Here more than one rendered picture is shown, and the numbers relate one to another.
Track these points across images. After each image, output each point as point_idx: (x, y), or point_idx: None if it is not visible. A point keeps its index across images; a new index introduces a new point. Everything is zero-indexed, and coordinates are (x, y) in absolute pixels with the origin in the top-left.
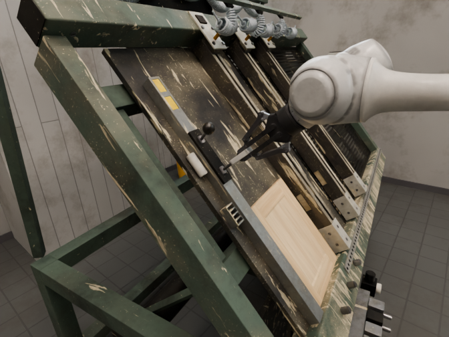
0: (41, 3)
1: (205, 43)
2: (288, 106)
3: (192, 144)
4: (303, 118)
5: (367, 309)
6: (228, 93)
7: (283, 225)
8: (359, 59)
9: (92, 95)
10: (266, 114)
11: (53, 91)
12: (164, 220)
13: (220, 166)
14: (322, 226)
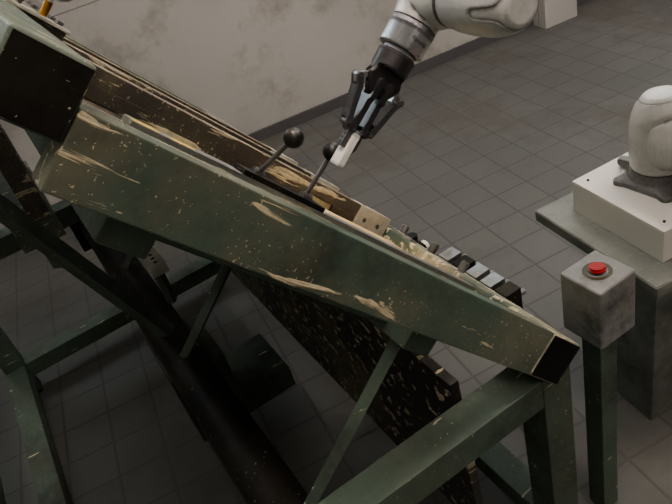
0: (58, 46)
1: None
2: (400, 45)
3: (257, 185)
4: (514, 32)
5: (453, 263)
6: (127, 105)
7: None
8: None
9: (211, 168)
10: (365, 72)
11: (115, 215)
12: (386, 268)
13: (297, 193)
14: (352, 217)
